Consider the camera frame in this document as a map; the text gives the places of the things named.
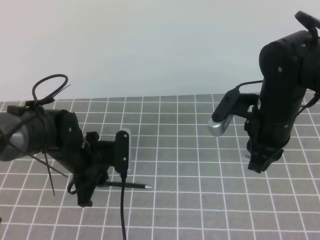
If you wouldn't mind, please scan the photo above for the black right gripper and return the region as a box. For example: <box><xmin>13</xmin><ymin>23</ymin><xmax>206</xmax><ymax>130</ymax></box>
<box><xmin>245</xmin><ymin>79</ymin><xmax>306</xmax><ymax>173</ymax></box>

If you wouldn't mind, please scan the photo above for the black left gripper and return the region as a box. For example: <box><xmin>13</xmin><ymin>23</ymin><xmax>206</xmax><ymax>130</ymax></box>
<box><xmin>49</xmin><ymin>110</ymin><xmax>115</xmax><ymax>208</ymax></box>

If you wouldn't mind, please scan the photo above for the black pen silver tip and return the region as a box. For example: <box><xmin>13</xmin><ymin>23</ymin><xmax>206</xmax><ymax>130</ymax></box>
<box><xmin>106</xmin><ymin>181</ymin><xmax>153</xmax><ymax>189</ymax></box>

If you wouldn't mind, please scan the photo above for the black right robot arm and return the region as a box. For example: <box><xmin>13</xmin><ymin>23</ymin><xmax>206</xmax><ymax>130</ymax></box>
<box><xmin>232</xmin><ymin>11</ymin><xmax>320</xmax><ymax>173</ymax></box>

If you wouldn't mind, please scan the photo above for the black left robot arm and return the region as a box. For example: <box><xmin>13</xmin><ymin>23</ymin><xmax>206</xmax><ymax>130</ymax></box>
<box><xmin>0</xmin><ymin>105</ymin><xmax>113</xmax><ymax>208</ymax></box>

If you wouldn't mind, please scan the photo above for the grey grid tablecloth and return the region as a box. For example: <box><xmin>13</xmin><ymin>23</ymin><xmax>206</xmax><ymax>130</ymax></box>
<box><xmin>0</xmin><ymin>94</ymin><xmax>320</xmax><ymax>240</ymax></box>

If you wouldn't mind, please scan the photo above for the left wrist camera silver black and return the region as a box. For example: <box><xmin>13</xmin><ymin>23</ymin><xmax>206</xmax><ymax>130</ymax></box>
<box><xmin>114</xmin><ymin>128</ymin><xmax>132</xmax><ymax>179</ymax></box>

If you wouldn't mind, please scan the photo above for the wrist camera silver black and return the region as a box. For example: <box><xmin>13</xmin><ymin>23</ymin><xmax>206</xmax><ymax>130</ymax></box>
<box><xmin>207</xmin><ymin>87</ymin><xmax>240</xmax><ymax>137</ymax></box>
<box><xmin>114</xmin><ymin>128</ymin><xmax>132</xmax><ymax>179</ymax></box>

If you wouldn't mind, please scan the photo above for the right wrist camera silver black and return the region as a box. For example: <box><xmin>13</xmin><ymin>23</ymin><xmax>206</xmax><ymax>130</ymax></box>
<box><xmin>207</xmin><ymin>87</ymin><xmax>240</xmax><ymax>137</ymax></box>

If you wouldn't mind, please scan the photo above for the right camera black cable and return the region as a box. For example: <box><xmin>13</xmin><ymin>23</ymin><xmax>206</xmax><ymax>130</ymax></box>
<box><xmin>234</xmin><ymin>79</ymin><xmax>263</xmax><ymax>92</ymax></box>

